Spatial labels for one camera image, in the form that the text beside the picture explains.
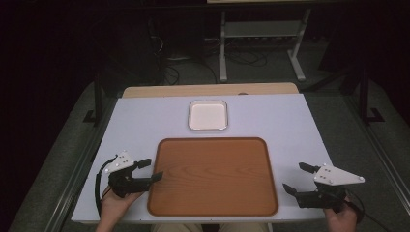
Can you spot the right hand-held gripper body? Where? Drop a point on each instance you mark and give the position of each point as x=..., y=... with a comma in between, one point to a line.
x=322, y=199

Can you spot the person's right hand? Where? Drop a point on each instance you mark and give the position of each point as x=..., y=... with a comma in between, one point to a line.
x=341, y=220

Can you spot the aluminium rail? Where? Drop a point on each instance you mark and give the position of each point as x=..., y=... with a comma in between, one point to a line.
x=77, y=180
x=383, y=154

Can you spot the black metal stand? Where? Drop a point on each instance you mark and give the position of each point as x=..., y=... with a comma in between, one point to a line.
x=366, y=100
x=96, y=103

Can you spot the person's left hand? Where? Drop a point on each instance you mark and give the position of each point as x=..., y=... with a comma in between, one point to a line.
x=114, y=204

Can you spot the light wooden table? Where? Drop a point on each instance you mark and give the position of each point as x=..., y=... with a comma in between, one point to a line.
x=209, y=89

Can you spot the brown wooden tray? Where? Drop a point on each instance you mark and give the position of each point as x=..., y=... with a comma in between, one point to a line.
x=212, y=177

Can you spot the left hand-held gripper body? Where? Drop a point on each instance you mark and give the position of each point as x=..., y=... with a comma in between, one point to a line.
x=122, y=183

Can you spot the white square dish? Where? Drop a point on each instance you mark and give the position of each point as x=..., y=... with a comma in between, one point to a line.
x=208, y=115

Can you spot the white metal stand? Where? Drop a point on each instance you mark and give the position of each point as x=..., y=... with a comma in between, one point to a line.
x=264, y=29

